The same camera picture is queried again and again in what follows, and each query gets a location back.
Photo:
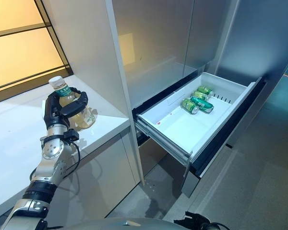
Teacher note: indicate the white counter cabinet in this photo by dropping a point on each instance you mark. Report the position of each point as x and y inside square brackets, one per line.
[103, 172]

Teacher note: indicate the tall white side panel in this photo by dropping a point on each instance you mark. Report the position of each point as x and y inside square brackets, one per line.
[86, 48]

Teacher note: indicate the grey robot torso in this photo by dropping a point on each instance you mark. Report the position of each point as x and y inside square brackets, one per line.
[146, 224]

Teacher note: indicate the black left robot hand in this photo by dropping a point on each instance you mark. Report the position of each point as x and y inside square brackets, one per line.
[54, 110]

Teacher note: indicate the backlit amber window panel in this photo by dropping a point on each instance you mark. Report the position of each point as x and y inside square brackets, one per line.
[14, 14]

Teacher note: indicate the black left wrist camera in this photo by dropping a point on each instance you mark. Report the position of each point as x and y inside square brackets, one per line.
[72, 135]

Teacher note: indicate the yellow tea bottle white cap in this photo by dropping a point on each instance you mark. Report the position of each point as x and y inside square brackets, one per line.
[84, 121]

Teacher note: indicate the silver fridge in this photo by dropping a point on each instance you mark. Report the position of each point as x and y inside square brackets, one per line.
[158, 48]

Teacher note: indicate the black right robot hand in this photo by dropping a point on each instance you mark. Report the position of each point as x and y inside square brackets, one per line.
[194, 221]

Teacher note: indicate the light green drink can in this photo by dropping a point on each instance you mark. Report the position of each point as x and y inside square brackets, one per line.
[199, 95]
[204, 89]
[189, 106]

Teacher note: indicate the white fridge drawer silver front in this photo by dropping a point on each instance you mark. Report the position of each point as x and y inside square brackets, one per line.
[177, 127]

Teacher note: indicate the dark green drink can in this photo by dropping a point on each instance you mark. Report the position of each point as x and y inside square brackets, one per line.
[202, 103]

